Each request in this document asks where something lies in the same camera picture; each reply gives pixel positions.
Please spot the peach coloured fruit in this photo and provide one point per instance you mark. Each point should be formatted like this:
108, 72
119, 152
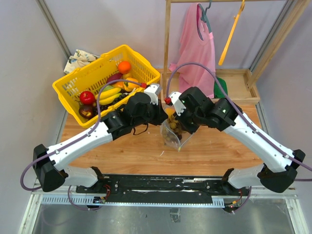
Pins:
169, 112

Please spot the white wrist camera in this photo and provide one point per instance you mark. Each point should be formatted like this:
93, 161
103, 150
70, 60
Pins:
153, 91
173, 100

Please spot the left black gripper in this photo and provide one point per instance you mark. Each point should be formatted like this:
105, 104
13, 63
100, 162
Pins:
161, 115

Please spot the brown longan bunch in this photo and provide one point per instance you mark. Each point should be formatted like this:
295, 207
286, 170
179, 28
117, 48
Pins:
172, 133

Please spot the dark grape bunch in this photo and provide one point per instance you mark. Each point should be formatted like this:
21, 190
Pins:
112, 100

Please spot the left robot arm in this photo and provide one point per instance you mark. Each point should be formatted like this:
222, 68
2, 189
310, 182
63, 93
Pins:
51, 164

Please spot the purple sweet potato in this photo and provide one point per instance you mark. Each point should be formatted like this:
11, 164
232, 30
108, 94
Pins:
114, 77

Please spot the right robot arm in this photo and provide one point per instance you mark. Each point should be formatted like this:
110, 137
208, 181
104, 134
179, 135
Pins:
279, 168

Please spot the yellow banana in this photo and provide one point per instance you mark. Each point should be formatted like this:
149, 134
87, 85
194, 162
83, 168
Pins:
108, 93

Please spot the clear zip top bag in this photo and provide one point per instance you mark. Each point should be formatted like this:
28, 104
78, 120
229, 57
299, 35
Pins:
185, 141

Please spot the wooden clothes rack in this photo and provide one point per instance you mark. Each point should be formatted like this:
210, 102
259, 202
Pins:
241, 83

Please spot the pink shirt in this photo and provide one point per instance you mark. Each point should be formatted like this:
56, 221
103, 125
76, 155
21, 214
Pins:
196, 45

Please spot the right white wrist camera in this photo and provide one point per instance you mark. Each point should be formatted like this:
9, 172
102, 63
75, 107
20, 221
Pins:
173, 100

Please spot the green cloth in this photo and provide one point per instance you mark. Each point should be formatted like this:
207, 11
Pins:
217, 91

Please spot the left aluminium frame post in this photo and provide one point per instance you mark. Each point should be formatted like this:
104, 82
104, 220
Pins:
53, 26

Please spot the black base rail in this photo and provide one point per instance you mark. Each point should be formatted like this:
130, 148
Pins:
158, 190

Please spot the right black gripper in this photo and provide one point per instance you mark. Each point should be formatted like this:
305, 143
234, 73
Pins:
190, 129

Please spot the patterned cloth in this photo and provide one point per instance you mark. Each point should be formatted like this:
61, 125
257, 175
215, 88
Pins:
78, 60

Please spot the teal clothes hanger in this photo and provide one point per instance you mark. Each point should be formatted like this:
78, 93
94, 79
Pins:
202, 19

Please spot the bright red apple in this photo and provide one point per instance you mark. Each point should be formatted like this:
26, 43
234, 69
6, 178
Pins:
87, 98

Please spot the orange fruit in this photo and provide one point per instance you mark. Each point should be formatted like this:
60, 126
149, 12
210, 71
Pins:
124, 67

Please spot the right aluminium frame post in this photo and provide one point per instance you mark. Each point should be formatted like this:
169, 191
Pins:
285, 10

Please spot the yellow plastic basket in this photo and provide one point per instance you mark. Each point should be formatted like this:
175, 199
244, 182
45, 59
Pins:
93, 77

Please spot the yellow bell pepper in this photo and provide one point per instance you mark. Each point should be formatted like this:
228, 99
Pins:
130, 84

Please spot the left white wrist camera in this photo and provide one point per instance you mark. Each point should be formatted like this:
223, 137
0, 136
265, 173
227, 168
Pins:
153, 91

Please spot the yellow clothes hanger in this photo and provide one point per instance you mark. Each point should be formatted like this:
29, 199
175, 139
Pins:
228, 42

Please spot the aluminium frame post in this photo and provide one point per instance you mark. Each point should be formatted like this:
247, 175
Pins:
53, 26
285, 10

